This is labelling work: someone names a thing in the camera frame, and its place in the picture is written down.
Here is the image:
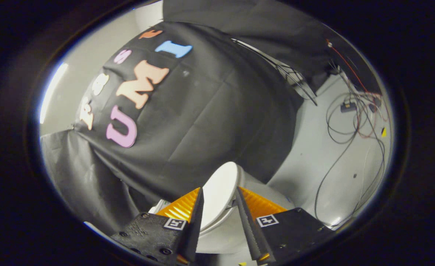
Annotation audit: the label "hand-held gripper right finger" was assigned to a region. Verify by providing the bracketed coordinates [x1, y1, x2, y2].
[235, 186, 336, 265]

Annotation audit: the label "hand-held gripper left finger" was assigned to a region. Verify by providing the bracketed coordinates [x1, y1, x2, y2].
[110, 187, 205, 266]

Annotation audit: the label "white toilet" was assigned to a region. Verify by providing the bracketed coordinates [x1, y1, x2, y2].
[149, 171, 296, 256]

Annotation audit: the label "black backdrop cloth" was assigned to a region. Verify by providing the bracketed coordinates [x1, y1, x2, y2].
[73, 21, 305, 204]

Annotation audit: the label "black tripod stand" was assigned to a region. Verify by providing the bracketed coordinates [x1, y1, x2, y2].
[232, 38, 319, 106]

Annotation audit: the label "tangle of floor cables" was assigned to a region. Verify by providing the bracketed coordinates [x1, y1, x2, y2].
[313, 40, 392, 223]

